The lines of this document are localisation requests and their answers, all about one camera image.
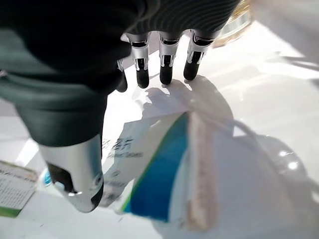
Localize amber glass bottle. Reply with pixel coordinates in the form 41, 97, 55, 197
214, 0, 252, 48

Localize white green medicine box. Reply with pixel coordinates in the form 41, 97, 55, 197
0, 160, 38, 218

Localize clear plastic infusion tubing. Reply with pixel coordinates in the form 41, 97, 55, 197
189, 74, 319, 200

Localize clear plastic packet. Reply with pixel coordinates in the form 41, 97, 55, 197
37, 111, 221, 231

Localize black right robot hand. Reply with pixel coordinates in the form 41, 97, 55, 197
0, 0, 241, 214

